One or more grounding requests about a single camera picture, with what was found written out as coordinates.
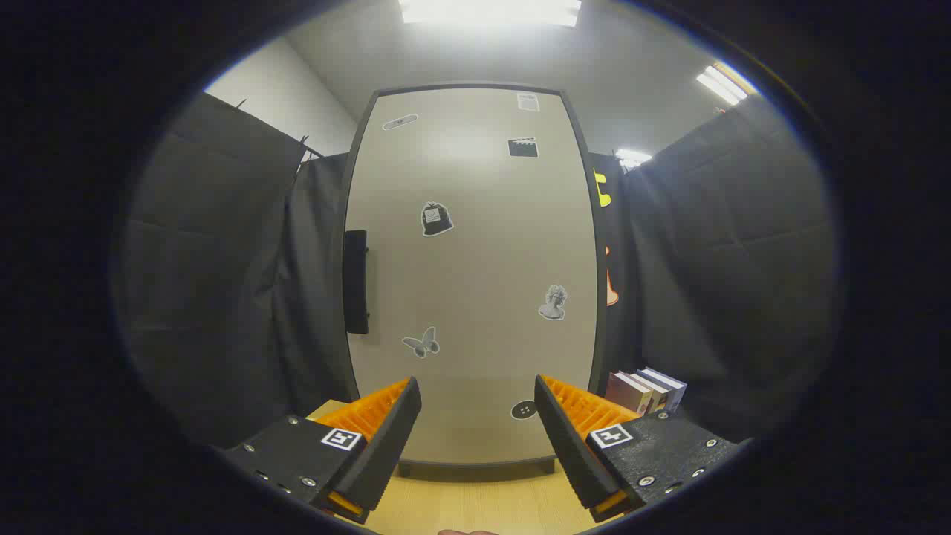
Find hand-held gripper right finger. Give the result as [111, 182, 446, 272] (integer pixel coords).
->
[534, 375, 745, 523]

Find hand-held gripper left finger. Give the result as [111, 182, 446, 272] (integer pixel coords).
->
[223, 377, 423, 525]

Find black door handle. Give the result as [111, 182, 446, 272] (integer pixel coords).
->
[343, 230, 370, 335]

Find dark grey cabinet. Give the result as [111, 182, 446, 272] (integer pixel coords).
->
[342, 80, 611, 478]

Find black backdrop cloth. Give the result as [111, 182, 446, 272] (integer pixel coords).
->
[123, 93, 842, 450]

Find striped ceiling light panel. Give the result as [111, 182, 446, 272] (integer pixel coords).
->
[696, 63, 753, 106]

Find wide ceiling light panel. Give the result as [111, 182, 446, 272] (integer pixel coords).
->
[399, 0, 582, 28]

